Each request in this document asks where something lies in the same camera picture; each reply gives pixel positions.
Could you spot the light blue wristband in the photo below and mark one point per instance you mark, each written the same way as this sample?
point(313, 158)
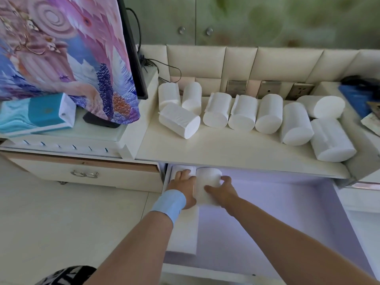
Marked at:
point(168, 204)

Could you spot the black television foot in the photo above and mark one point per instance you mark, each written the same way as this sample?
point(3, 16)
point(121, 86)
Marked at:
point(99, 121)

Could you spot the floral pink cloth cover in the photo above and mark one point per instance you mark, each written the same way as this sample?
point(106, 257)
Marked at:
point(59, 47)

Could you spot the open white drawer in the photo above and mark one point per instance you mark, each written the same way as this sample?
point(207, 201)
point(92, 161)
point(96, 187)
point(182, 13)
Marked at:
point(267, 210)

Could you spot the green glass cabinet doors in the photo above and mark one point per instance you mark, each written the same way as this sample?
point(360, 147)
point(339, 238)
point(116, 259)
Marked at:
point(267, 20)

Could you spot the beige padded wall panel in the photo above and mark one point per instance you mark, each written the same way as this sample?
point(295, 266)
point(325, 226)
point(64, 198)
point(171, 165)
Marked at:
point(267, 63)

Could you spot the row of white paper rolls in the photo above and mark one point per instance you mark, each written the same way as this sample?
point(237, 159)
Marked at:
point(267, 115)

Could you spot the black television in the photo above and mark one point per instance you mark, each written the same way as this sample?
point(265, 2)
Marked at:
point(133, 56)

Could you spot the teal tissue packet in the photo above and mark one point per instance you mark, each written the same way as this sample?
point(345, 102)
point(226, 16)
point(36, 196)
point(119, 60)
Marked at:
point(38, 112)

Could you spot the person's left forearm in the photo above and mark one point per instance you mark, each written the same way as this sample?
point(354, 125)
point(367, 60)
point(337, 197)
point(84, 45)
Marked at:
point(133, 252)

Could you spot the blue book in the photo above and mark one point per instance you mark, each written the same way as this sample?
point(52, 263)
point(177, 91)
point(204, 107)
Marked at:
point(354, 99)

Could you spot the person's right forearm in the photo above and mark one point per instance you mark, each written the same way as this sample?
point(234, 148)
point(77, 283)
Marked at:
point(285, 243)

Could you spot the person's left fingers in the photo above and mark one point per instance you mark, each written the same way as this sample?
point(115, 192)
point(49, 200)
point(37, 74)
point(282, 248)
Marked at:
point(182, 175)

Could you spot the white television cabinet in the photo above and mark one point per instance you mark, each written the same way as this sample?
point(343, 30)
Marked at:
point(89, 157)

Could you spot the metal wall socket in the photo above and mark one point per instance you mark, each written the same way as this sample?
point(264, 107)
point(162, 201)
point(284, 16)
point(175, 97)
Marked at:
point(268, 89)
point(301, 91)
point(236, 88)

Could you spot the round metal cabinet knob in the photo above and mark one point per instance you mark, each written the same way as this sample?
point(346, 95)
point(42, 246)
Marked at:
point(181, 30)
point(209, 31)

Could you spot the person's right thumb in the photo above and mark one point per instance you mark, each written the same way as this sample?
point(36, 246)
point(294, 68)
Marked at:
point(212, 190)

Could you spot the white toilet paper roll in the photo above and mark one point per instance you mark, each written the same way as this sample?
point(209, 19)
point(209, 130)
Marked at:
point(207, 182)
point(190, 169)

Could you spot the white paper card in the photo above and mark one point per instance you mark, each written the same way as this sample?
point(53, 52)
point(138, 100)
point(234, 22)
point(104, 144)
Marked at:
point(371, 123)

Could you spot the black object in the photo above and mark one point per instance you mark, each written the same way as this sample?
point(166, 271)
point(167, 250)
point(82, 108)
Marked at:
point(360, 81)

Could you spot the person's left hand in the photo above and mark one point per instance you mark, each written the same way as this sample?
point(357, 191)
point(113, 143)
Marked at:
point(181, 191)

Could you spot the person's right hand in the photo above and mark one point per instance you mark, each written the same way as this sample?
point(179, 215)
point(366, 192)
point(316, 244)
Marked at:
point(227, 192)

